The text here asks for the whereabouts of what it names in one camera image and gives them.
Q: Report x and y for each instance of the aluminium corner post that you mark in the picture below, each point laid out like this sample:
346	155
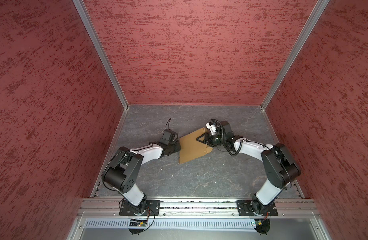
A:
84	15
307	29

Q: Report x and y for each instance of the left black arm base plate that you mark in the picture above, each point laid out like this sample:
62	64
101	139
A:
146	207

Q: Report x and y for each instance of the brown cardboard box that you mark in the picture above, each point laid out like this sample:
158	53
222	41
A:
191	149

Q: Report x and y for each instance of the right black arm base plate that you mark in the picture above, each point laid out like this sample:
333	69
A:
255	208

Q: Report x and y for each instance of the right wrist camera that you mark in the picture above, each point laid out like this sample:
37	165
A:
219	129

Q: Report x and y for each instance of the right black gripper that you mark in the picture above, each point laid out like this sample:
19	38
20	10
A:
205	139

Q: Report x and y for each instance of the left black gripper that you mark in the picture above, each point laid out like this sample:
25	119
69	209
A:
178	147

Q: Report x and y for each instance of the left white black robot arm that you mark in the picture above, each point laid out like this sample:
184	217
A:
121	172

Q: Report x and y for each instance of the left aluminium corner post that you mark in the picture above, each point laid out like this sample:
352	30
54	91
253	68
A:
84	15

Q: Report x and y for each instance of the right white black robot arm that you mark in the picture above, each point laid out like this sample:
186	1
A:
280	167

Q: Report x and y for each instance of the right aluminium corner post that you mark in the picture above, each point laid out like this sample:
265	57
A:
307	29

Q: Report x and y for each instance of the aluminium front rail frame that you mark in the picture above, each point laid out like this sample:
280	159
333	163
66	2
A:
199	208

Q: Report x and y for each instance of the perforated metal cable tray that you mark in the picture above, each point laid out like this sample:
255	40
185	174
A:
183	224

